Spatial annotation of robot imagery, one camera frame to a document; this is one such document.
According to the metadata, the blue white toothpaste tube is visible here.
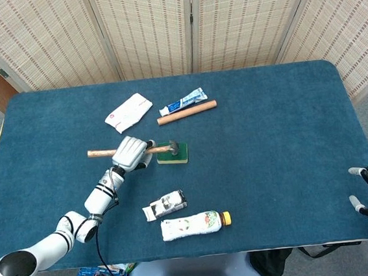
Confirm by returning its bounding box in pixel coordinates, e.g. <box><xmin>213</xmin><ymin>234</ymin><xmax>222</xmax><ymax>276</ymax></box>
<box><xmin>157</xmin><ymin>87</ymin><xmax>209</xmax><ymax>118</ymax></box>

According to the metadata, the white wet wipes pack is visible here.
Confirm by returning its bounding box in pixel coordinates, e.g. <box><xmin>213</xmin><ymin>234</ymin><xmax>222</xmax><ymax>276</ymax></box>
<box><xmin>102</xmin><ymin>91</ymin><xmax>156</xmax><ymax>136</ymax></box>

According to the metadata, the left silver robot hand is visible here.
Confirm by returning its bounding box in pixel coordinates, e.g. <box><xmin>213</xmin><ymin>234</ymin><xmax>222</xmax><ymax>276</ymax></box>
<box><xmin>109</xmin><ymin>133</ymin><xmax>159</xmax><ymax>174</ymax></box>

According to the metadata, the wooden handle claw hammer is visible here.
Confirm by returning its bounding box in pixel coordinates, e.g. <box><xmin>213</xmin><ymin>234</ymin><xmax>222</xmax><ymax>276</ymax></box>
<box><xmin>86</xmin><ymin>139</ymin><xmax>182</xmax><ymax>164</ymax></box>

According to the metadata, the black bag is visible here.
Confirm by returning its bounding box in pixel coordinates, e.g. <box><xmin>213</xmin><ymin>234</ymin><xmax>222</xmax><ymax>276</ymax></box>
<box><xmin>249</xmin><ymin>246</ymin><xmax>303</xmax><ymax>276</ymax></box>

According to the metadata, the black strap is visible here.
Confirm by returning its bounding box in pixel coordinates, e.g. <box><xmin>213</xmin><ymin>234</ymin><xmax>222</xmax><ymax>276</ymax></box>
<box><xmin>297</xmin><ymin>242</ymin><xmax>348</xmax><ymax>260</ymax></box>

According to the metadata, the black white carton box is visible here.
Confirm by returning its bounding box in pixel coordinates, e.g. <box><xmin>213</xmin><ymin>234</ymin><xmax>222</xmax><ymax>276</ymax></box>
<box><xmin>140</xmin><ymin>189</ymin><xmax>190</xmax><ymax>223</ymax></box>

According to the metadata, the green and yellow sponge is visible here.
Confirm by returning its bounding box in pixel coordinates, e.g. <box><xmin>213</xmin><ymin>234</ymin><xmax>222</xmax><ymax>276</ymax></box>
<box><xmin>154</xmin><ymin>140</ymin><xmax>190</xmax><ymax>167</ymax></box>

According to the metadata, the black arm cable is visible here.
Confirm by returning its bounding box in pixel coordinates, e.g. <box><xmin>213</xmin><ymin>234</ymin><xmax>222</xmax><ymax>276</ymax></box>
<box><xmin>88</xmin><ymin>175</ymin><xmax>128</xmax><ymax>276</ymax></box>

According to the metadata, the white label bottle yellow cap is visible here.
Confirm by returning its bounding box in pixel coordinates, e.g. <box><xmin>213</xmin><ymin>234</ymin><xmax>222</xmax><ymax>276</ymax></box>
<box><xmin>160</xmin><ymin>208</ymin><xmax>234</xmax><ymax>243</ymax></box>

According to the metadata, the blue table cloth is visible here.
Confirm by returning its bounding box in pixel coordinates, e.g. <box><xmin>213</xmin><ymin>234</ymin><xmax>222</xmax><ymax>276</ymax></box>
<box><xmin>0</xmin><ymin>55</ymin><xmax>368</xmax><ymax>276</ymax></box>

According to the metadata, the woven folding screen panel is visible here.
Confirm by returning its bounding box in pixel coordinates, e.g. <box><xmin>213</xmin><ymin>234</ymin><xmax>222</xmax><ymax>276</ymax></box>
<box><xmin>0</xmin><ymin>0</ymin><xmax>123</xmax><ymax>95</ymax></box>
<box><xmin>85</xmin><ymin>0</ymin><xmax>198</xmax><ymax>84</ymax></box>
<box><xmin>185</xmin><ymin>0</ymin><xmax>326</xmax><ymax>74</ymax></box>
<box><xmin>270</xmin><ymin>0</ymin><xmax>368</xmax><ymax>112</ymax></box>

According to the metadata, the wooden round rod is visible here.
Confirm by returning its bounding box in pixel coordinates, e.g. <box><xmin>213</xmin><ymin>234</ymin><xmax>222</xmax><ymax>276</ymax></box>
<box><xmin>155</xmin><ymin>99</ymin><xmax>219</xmax><ymax>126</ymax></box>

